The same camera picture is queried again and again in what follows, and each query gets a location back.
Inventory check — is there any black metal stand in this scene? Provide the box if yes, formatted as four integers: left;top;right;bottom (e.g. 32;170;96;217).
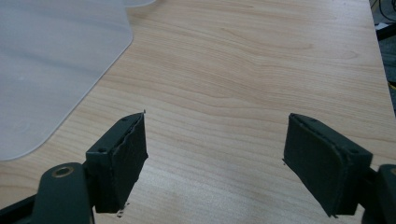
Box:
375;23;396;41

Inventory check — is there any black cable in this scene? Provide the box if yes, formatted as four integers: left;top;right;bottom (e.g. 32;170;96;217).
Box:
370;0;396;23

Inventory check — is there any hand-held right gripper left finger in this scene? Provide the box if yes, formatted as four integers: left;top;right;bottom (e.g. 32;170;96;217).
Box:
85;110;149;215

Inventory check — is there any translucent white plastic mat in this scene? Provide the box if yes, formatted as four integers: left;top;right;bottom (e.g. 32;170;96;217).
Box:
0;0;157;162

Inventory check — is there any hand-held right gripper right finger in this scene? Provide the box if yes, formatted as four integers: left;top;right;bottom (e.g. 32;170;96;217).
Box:
282;112;374;218

